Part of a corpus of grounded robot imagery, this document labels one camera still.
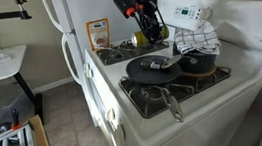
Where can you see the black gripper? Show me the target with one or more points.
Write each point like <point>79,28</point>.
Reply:
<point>145,7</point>

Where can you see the white gas stove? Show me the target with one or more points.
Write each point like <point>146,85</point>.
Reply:
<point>236,56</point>

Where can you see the white checked dish towel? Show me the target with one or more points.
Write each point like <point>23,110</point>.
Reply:
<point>197,39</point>

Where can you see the small black burner grate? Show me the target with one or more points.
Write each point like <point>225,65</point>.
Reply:
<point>115,54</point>

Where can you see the orange food packet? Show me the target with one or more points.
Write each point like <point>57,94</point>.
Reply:
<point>98,33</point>

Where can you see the white refrigerator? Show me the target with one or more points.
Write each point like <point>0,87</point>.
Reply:
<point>102,6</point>

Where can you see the round cork trivet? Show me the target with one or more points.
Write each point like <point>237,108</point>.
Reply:
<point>205,73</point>

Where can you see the large black burner grate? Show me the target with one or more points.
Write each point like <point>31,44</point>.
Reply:
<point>150,97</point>

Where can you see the black clamp with orange grip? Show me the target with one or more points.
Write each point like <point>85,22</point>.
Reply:
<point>15,119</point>

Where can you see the black wrist camera orange clips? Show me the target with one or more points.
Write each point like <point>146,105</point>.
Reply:
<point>122,3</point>

